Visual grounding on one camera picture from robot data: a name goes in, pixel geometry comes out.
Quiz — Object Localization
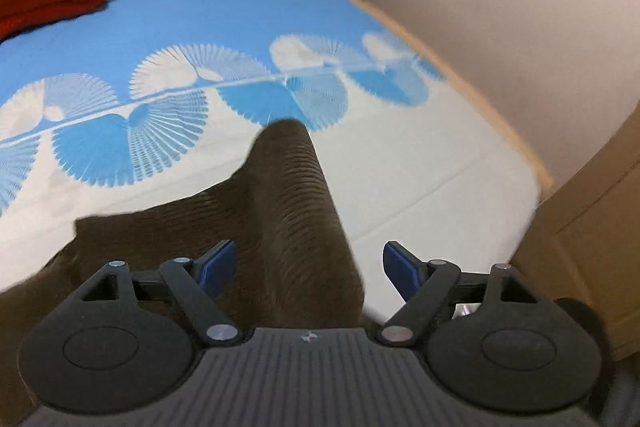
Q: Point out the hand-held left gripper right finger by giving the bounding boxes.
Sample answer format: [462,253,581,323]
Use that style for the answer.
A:
[376,242,543,346]

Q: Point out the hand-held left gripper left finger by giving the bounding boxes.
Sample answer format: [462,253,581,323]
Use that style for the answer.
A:
[75,241,239,347]

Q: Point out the brown corduroy pants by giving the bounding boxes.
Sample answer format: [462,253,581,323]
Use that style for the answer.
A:
[0,118,368,427]

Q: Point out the wooden wardrobe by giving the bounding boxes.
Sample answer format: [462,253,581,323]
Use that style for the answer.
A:
[510,99,640,360]

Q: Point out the blue and white bed sheet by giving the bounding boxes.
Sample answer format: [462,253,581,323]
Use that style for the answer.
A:
[0,0,541,323]

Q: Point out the wooden bed frame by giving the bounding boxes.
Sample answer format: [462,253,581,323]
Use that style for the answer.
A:
[272,0,556,208]

